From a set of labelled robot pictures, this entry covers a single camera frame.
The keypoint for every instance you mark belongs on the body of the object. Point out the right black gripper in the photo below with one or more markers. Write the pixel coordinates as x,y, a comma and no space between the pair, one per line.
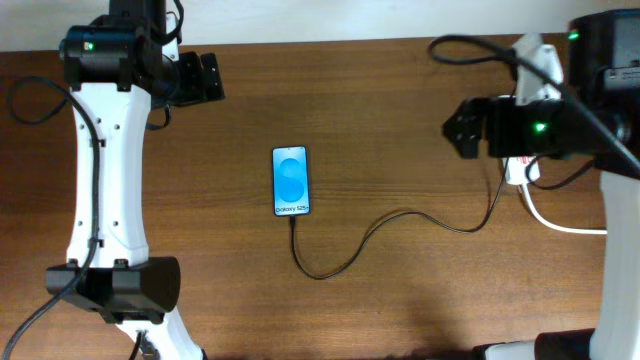
484,126

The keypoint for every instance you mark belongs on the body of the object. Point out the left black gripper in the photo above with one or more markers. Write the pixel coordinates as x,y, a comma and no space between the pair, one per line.
198,90

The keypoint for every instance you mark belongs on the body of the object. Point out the blue Galaxy smartphone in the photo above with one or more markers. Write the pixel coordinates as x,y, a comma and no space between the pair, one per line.
290,181

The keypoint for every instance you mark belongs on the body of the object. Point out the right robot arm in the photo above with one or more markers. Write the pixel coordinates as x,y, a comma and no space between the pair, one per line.
590,107

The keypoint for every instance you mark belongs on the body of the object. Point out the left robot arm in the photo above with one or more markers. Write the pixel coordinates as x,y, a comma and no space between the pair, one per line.
118,69

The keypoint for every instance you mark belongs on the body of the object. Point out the white power strip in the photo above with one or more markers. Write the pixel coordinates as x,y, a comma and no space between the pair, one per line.
521,170

